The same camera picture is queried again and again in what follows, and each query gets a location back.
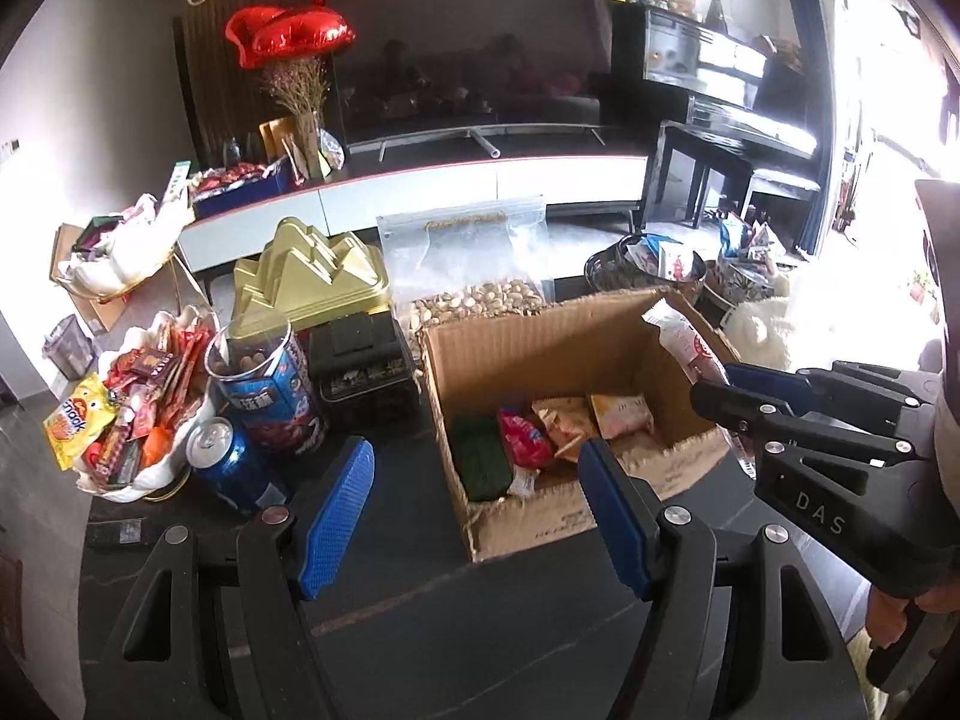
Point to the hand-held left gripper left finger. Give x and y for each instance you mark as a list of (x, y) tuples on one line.
[(337, 517)]

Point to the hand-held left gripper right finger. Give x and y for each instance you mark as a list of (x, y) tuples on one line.
[(611, 517)]

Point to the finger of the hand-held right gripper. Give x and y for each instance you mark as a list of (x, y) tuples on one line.
[(720, 401), (765, 381)]

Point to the white red snack packet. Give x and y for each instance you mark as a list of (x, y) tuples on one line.
[(686, 341)]

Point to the small white candy packet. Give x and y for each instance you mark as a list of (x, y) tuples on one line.
[(523, 481)]

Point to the cream snack packet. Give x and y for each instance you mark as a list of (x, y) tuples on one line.
[(619, 412)]

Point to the beige patterned snack packet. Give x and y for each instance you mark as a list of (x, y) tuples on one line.
[(566, 424)]

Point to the pink snack packet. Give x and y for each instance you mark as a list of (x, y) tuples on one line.
[(525, 435)]

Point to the green snack packet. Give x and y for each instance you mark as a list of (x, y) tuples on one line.
[(480, 457)]

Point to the brown cardboard box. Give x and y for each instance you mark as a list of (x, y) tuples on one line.
[(525, 330)]

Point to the person's right hand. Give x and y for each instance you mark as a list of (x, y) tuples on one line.
[(885, 619)]

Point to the patterned round tin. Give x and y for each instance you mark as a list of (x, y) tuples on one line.
[(731, 289)]

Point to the blue soda can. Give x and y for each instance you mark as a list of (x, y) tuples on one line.
[(232, 465)]

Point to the blue cookie tub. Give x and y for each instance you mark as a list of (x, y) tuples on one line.
[(277, 397)]

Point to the blue white snack packet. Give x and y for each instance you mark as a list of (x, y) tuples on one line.
[(729, 236)]

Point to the black snack bowl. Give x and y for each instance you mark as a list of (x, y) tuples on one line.
[(622, 281)]

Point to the black lidded box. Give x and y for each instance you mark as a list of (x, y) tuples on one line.
[(360, 360)]

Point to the potted plant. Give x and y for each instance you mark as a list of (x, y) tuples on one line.
[(921, 286)]

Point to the piano bench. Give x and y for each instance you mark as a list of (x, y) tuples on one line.
[(784, 184)]

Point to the pile of snack packets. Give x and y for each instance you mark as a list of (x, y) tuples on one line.
[(150, 397)]

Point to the gold mountain-shaped tin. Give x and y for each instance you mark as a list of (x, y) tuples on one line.
[(315, 270)]

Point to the yellow snack packet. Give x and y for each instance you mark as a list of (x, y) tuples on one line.
[(75, 420)]

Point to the clear zip bag of nuts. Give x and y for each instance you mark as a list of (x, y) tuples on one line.
[(465, 262)]

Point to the grey floor basket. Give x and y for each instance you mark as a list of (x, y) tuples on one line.
[(71, 349)]

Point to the black piano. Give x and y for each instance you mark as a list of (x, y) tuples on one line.
[(712, 67)]

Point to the blue box of sweets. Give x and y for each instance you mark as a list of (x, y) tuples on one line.
[(240, 195)]

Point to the white television cabinet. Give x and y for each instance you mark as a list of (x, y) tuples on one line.
[(450, 187)]

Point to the white green carton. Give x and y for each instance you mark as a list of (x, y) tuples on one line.
[(178, 180)]

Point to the gold card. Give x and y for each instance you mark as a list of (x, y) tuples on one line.
[(274, 139)]

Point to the black television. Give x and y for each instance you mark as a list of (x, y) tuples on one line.
[(487, 52)]

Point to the dried flower bouquet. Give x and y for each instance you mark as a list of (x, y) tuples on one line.
[(296, 90)]

